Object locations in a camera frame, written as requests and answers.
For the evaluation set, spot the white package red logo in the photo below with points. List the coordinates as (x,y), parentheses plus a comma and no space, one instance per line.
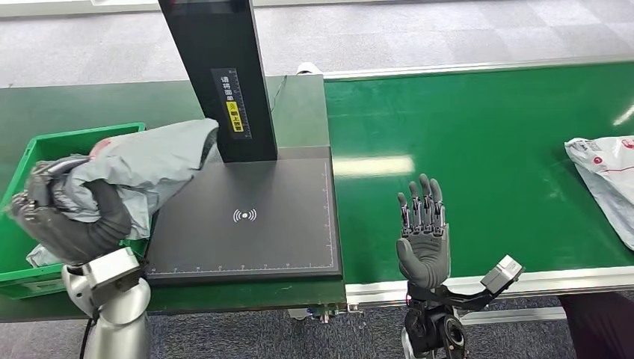
(611,178)

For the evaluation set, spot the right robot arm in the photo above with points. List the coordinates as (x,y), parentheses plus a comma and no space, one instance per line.
(431,327)

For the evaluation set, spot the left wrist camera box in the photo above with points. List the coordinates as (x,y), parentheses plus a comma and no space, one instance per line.
(111,275)

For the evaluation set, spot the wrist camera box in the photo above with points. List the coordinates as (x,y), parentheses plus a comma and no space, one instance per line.
(111,275)
(503,273)

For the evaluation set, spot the black object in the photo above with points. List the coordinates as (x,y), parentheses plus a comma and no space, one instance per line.
(599,327)

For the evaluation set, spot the metal connectors under table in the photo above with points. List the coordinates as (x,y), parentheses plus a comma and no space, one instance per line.
(324,314)

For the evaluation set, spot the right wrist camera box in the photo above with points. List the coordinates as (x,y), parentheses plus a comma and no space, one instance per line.
(503,273)

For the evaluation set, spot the aluminium conveyor frame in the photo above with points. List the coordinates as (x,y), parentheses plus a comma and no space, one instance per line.
(545,282)

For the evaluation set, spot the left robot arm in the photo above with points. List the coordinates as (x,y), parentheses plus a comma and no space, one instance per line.
(121,327)

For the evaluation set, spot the crumpled white package red print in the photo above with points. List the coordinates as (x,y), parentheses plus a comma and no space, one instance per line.
(42,257)

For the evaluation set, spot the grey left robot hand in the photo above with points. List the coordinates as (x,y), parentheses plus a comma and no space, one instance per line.
(74,233)

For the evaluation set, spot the grey mailer package red print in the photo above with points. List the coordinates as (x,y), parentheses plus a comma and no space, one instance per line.
(148,158)

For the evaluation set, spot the black weighing device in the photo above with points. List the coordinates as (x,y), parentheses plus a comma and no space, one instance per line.
(247,238)

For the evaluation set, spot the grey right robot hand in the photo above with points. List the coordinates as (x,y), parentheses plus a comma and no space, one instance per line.
(425,252)

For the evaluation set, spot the green conveyor belt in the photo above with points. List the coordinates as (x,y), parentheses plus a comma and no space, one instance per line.
(495,168)

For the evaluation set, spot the yellow label sticker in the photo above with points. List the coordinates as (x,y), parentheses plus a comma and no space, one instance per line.
(235,116)

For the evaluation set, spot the green plastic basket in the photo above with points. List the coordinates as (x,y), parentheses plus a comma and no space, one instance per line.
(15,277)

